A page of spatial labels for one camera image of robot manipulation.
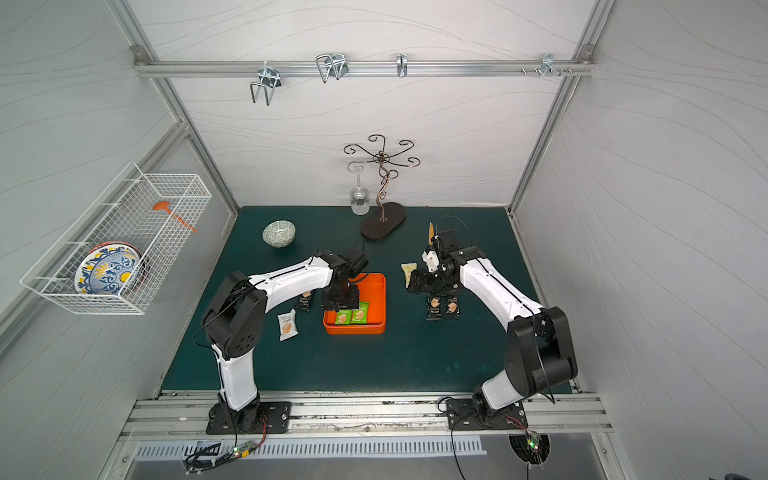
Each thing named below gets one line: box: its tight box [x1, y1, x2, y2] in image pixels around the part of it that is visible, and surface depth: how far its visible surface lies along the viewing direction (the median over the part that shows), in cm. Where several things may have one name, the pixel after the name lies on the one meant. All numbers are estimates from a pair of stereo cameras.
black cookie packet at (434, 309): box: [426, 296, 444, 322], surface depth 94 cm
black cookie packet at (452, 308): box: [444, 296, 461, 319], surface depth 94 cm
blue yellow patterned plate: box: [75, 241, 144, 294], surface depth 62 cm
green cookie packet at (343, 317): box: [335, 309, 352, 325], surface depth 92 cm
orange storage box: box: [323, 273, 387, 335], surface depth 90 cm
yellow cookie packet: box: [401, 262, 417, 288], surface depth 103 cm
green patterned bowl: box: [262, 220, 296, 249], surface depth 113 cm
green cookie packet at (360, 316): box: [350, 301, 370, 325], surface depth 92 cm
